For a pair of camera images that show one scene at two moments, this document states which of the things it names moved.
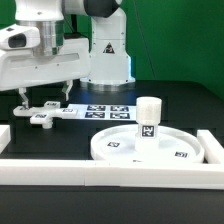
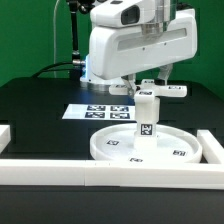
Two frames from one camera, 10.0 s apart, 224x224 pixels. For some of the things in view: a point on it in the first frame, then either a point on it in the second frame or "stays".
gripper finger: (22, 92) → (131, 83)
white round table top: (176, 145) stays
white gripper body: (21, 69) → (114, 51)
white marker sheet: (105, 112) stays
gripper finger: (67, 88) → (164, 72)
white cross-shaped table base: (46, 115) → (149, 91)
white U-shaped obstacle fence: (83, 172) stays
